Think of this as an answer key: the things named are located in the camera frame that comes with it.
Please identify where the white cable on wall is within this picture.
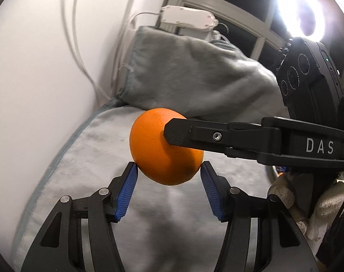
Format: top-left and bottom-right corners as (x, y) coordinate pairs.
(59, 0), (162, 102)

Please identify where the ring light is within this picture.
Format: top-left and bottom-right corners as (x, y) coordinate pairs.
(276, 0), (326, 42)

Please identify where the floral white plate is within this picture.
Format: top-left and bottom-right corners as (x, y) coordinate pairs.
(267, 166), (280, 184)

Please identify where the medium orange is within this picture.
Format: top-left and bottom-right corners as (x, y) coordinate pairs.
(129, 108), (204, 185)

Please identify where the white power strip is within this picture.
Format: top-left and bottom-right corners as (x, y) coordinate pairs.
(160, 6), (221, 42)

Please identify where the right white gloved hand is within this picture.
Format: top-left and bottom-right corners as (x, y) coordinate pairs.
(268, 172), (344, 242)

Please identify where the grey fleece blanket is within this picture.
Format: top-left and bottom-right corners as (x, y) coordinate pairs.
(12, 25), (317, 272)

